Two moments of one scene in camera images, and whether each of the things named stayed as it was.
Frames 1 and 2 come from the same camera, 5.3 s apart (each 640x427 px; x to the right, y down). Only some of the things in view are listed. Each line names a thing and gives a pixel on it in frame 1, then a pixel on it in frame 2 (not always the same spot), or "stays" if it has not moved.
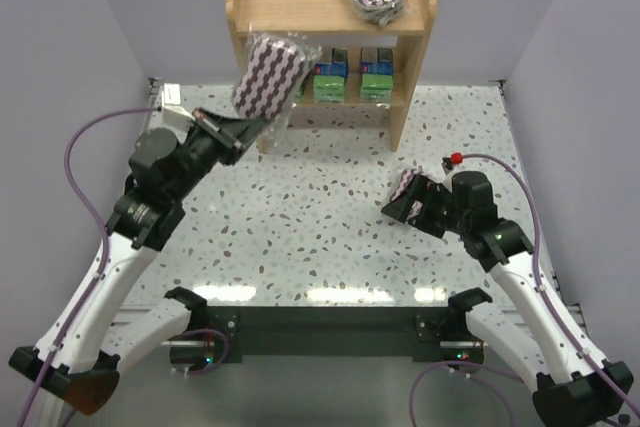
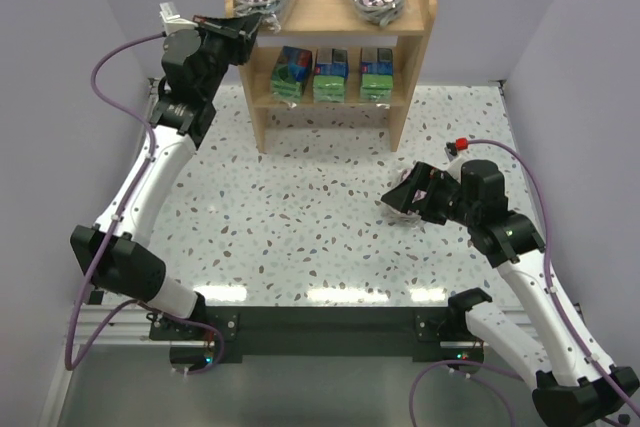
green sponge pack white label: x=376 y=74 stays
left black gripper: x=220 y=132 -> x=232 y=38
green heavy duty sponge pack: x=329 y=78 stays
